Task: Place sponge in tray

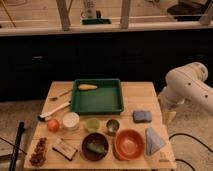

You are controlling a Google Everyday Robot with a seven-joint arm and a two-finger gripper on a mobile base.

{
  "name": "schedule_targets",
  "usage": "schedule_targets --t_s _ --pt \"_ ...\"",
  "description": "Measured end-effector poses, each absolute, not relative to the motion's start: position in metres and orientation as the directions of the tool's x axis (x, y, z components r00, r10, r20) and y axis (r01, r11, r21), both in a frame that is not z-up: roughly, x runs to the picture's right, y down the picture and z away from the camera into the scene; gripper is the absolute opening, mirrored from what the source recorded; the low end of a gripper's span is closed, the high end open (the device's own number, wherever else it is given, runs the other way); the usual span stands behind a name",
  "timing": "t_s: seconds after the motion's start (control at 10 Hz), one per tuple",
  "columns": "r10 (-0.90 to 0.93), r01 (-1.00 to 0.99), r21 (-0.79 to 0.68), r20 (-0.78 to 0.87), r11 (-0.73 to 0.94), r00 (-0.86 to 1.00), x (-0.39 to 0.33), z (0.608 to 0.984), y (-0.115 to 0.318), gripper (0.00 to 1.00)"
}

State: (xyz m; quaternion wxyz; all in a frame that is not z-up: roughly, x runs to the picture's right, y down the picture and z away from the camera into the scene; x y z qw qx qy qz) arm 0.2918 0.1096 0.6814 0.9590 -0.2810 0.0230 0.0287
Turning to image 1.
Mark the dark brown bowl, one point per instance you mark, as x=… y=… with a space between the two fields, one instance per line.
x=96 y=138

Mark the small metal cup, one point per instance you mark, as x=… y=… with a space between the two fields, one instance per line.
x=112 y=126

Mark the green base white bottle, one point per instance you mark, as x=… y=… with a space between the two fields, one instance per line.
x=90 y=15

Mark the brown wooden block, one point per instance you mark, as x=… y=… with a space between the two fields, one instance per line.
x=64 y=149

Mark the white lidded jar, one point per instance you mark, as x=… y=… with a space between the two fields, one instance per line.
x=71 y=121

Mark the orange tomato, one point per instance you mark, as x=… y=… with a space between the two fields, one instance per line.
x=53 y=125

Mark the folded blue cloth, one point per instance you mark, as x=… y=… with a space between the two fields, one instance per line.
x=154 y=142

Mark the blue sponge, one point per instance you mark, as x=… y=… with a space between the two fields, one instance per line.
x=142 y=117

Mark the green vegetable piece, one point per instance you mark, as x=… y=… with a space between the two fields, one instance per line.
x=96 y=148

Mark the small green cup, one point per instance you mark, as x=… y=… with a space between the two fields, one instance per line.
x=92 y=125

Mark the orange bowl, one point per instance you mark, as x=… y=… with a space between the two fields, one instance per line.
x=128 y=144

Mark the black pole stand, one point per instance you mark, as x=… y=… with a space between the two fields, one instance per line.
x=16 y=147

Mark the yellow corn cob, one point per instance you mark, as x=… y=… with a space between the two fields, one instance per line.
x=85 y=87

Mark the green plastic tray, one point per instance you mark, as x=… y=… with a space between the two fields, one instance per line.
x=107 y=98

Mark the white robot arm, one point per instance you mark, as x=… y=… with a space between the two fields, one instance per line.
x=185 y=82

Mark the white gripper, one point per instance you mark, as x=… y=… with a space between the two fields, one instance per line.
x=168 y=113

